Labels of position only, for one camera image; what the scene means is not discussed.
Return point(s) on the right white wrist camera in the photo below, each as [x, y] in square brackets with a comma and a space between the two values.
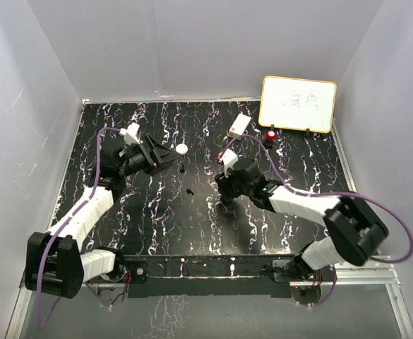
[227, 159]

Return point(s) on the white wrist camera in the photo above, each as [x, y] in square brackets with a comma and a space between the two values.
[227, 159]
[130, 134]

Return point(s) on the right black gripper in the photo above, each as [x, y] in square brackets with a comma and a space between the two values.
[224, 186]

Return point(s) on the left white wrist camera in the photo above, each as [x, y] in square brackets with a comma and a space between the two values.
[130, 134]

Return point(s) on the white board yellow frame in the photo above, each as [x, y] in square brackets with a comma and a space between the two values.
[297, 104]

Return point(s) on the white earbud charging case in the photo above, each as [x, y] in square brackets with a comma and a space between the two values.
[181, 149]

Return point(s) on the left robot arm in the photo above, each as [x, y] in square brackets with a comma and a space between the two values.
[55, 264]

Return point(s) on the black front mounting bar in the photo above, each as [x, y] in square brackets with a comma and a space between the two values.
[216, 275]

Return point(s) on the white cardboard box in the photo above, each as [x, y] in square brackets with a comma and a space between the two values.
[239, 126]

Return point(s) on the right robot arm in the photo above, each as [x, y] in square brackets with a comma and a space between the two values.
[354, 229]

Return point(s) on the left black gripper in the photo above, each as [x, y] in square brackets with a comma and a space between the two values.
[158, 156]

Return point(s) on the red emergency button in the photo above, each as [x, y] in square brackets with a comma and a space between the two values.
[269, 139]

